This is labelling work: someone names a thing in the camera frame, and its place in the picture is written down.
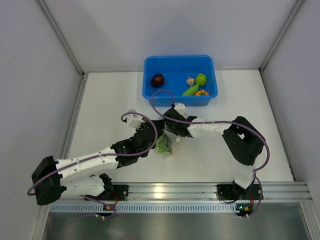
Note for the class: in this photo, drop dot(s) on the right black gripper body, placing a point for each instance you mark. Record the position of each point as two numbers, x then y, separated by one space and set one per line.
173 129

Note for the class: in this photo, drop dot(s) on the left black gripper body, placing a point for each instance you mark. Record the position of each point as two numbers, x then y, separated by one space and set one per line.
147 123

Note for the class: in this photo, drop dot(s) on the green fake lettuce leaf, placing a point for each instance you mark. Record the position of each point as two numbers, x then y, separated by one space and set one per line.
161 145

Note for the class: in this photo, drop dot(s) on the fake garlic bulb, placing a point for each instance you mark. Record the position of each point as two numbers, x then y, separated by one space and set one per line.
190 81

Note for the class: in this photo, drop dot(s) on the dark purple fake plum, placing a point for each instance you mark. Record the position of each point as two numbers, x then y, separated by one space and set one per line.
157 80

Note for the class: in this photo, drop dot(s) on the light green fake lime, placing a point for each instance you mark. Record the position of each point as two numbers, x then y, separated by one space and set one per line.
201 79

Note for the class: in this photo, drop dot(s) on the clear zip top bag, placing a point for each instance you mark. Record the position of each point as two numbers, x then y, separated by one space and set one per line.
174 142

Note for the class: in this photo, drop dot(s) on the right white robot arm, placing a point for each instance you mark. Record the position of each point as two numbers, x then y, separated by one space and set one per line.
245 143

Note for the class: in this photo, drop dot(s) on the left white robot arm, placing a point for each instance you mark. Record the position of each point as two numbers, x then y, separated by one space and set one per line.
86 176

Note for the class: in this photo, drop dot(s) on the blue plastic bin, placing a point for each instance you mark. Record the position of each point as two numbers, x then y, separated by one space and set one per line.
176 69

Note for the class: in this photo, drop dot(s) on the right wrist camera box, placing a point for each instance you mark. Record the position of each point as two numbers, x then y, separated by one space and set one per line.
180 108

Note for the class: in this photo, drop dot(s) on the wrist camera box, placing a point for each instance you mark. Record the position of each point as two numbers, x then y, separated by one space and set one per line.
180 108
133 120

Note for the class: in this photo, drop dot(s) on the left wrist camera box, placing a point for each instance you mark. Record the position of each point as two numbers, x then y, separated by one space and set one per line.
133 120

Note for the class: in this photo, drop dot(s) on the white slotted cable duct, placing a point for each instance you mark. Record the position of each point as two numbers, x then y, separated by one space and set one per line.
124 208

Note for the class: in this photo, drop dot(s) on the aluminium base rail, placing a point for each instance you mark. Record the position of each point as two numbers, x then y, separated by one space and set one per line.
209 191

